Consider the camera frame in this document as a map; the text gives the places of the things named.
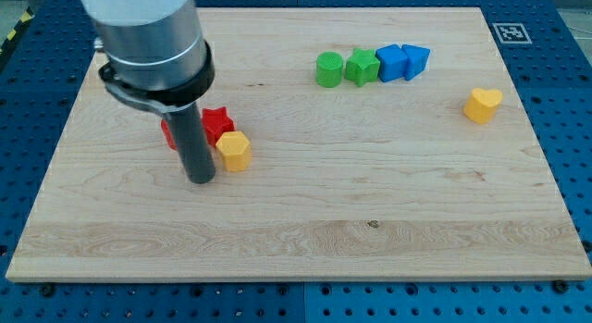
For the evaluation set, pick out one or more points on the red star block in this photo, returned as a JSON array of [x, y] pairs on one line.
[[216, 122]]

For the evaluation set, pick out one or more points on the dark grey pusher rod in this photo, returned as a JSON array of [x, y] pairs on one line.
[[186, 129]]

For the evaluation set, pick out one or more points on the green cylinder block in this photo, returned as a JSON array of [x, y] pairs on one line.
[[329, 67]]

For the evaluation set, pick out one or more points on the wooden board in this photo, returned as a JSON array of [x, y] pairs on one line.
[[386, 182]]

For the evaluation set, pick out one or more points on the yellow hexagon block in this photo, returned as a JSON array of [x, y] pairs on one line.
[[235, 150]]

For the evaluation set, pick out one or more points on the blue triangle block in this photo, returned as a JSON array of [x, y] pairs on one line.
[[417, 60]]

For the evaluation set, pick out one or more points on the blue cube block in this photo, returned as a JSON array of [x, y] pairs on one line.
[[393, 61]]

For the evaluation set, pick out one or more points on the yellow heart block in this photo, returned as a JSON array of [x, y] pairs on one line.
[[481, 105]]

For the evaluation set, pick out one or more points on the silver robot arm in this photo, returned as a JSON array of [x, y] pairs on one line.
[[159, 62]]

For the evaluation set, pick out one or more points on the green star block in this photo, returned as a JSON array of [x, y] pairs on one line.
[[362, 66]]

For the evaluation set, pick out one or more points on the red block behind rod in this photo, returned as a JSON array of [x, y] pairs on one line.
[[167, 134]]

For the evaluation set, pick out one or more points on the white fiducial marker tag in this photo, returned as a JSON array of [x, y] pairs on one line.
[[511, 33]]

